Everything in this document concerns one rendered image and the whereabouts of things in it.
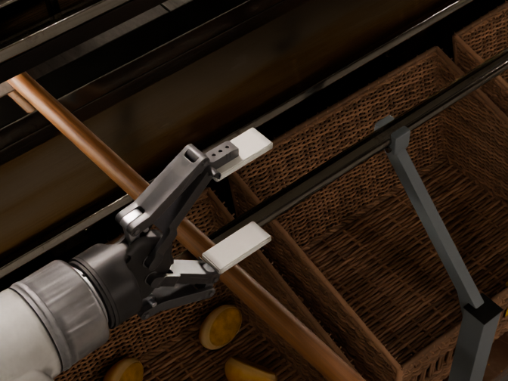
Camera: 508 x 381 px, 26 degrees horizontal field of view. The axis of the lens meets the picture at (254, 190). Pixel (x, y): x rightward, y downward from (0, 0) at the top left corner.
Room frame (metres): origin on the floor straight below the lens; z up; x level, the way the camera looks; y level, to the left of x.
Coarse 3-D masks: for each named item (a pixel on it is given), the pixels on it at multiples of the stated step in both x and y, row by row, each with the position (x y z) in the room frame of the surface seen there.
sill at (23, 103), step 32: (224, 0) 1.46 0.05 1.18; (256, 0) 1.47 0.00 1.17; (160, 32) 1.38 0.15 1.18; (192, 32) 1.39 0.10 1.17; (96, 64) 1.30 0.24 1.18; (128, 64) 1.30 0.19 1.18; (160, 64) 1.34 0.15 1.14; (64, 96) 1.23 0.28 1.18; (96, 96) 1.26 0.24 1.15; (0, 128) 1.16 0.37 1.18; (32, 128) 1.19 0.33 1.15
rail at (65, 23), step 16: (96, 0) 1.12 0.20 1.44; (112, 0) 1.13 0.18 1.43; (128, 0) 1.14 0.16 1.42; (64, 16) 1.09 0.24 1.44; (80, 16) 1.10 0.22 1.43; (96, 16) 1.11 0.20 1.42; (32, 32) 1.06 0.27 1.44; (48, 32) 1.07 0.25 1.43; (64, 32) 1.08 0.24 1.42; (0, 48) 1.03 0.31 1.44; (16, 48) 1.04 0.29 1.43
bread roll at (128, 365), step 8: (120, 360) 1.12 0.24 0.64; (128, 360) 1.12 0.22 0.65; (136, 360) 1.12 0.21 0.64; (112, 368) 1.10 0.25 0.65; (120, 368) 1.10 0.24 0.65; (128, 368) 1.10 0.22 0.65; (136, 368) 1.11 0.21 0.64; (104, 376) 1.09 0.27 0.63; (112, 376) 1.08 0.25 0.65; (120, 376) 1.08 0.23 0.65; (128, 376) 1.09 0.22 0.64; (136, 376) 1.10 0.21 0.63
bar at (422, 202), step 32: (480, 64) 1.31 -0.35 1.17; (448, 96) 1.24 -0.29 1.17; (384, 128) 1.16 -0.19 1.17; (416, 128) 1.18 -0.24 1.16; (352, 160) 1.10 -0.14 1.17; (288, 192) 1.04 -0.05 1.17; (416, 192) 1.11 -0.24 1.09; (192, 256) 0.92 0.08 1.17; (448, 256) 1.05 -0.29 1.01; (480, 320) 0.98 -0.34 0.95; (480, 352) 0.98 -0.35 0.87
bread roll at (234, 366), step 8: (232, 360) 1.12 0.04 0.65; (240, 360) 1.12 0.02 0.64; (232, 368) 1.10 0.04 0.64; (240, 368) 1.10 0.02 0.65; (248, 368) 1.10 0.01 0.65; (256, 368) 1.10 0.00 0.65; (264, 368) 1.11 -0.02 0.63; (232, 376) 1.09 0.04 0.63; (240, 376) 1.09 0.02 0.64; (248, 376) 1.08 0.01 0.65; (256, 376) 1.08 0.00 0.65; (264, 376) 1.08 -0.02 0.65; (272, 376) 1.09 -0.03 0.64
